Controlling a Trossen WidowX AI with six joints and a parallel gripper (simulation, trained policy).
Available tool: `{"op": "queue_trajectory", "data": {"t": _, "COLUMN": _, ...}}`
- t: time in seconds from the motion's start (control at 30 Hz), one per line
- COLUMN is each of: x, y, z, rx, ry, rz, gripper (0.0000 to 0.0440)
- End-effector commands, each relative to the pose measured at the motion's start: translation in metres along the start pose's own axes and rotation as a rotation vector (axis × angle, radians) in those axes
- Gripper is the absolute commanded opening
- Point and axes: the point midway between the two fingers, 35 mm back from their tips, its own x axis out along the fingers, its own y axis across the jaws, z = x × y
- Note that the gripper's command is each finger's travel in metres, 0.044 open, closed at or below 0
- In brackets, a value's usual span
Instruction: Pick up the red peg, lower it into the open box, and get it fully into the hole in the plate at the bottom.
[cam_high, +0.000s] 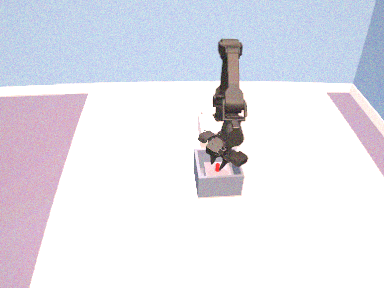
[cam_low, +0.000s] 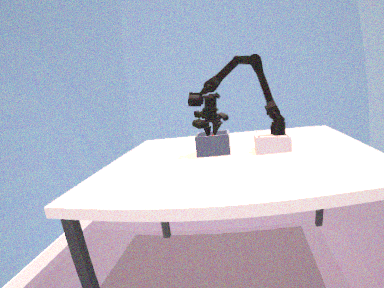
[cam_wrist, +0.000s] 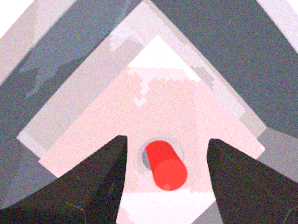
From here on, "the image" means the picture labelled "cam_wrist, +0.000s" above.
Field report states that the red peg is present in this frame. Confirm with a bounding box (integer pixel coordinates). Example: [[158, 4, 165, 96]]
[[145, 140, 188, 190]]

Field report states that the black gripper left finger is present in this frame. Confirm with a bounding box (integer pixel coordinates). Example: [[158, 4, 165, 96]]
[[0, 135, 128, 224]]

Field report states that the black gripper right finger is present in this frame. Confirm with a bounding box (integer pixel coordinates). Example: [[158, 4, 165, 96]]
[[206, 139, 298, 224]]

